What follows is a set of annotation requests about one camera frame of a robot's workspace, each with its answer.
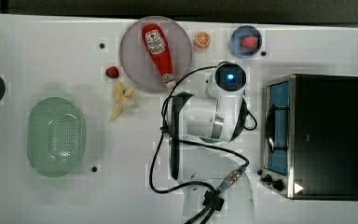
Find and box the light green mug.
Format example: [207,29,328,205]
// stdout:
[200,137,220,144]

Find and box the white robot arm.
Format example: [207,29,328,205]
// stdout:
[167,62,255,224]

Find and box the peeled toy banana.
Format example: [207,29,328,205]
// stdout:
[111,82,136,120]

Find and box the grey round plate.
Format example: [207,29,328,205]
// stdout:
[119,16,192,91]

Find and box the orange slice toy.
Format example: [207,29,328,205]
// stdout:
[194,32,211,49]

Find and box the red toy strawberry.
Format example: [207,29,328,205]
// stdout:
[105,66,119,78]

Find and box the red ketchup bottle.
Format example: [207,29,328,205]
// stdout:
[142,23,176,89]

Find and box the blue bowl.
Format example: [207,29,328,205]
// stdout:
[230,25,263,58]

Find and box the pink toy strawberry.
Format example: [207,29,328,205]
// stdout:
[241,35,258,49]

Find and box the green perforated colander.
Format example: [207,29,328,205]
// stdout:
[27,97,86,177]

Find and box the silver toaster oven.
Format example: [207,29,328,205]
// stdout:
[258,74,358,201]

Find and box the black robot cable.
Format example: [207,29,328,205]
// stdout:
[148,64,258,224]

